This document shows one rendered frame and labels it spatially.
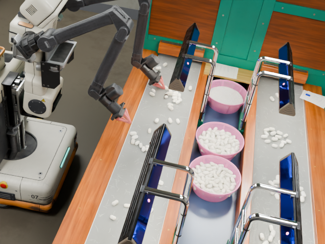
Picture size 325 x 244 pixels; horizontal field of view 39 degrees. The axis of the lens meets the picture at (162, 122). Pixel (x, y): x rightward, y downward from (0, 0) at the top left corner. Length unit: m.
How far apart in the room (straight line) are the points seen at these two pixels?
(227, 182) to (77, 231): 0.78
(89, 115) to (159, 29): 1.04
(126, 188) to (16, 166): 0.96
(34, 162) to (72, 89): 1.18
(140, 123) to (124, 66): 1.82
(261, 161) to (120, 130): 0.77
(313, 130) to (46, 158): 1.63
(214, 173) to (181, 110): 0.51
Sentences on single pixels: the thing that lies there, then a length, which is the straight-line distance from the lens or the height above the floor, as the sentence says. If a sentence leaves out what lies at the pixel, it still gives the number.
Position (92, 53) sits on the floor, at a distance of 4.45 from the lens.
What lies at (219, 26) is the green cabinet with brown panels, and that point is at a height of 1.04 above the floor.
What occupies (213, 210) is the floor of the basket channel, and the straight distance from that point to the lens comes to 2.25.
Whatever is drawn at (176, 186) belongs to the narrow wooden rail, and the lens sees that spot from 2.18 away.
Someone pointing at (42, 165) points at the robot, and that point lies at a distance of 2.91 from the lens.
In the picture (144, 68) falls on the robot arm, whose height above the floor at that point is 0.88.
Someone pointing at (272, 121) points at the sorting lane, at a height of 0.74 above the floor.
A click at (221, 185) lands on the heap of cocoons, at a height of 0.74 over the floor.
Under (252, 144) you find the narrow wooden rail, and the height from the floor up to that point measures 0.76.
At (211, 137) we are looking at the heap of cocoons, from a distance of 2.51.
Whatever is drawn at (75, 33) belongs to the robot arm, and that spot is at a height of 1.31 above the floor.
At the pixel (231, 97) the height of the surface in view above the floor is 0.73.
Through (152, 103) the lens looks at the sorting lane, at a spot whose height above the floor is 0.74.
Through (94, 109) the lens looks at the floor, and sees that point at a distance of 3.76.
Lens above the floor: 2.37
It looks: 40 degrees down
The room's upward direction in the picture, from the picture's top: 9 degrees clockwise
